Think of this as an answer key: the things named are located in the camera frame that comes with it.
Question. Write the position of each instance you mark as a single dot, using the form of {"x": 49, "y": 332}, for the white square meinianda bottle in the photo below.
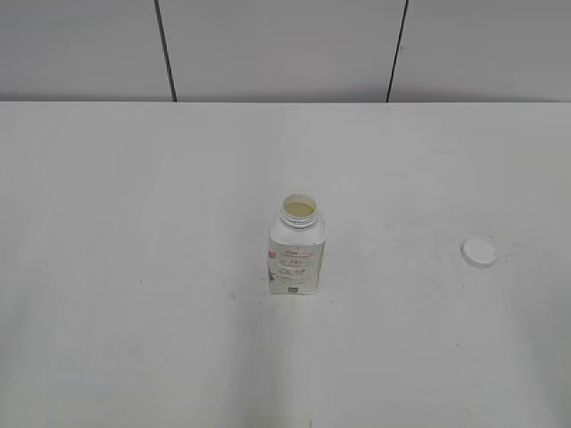
{"x": 297, "y": 237}

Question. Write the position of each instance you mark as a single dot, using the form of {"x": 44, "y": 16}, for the white round bottle cap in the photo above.
{"x": 478, "y": 253}

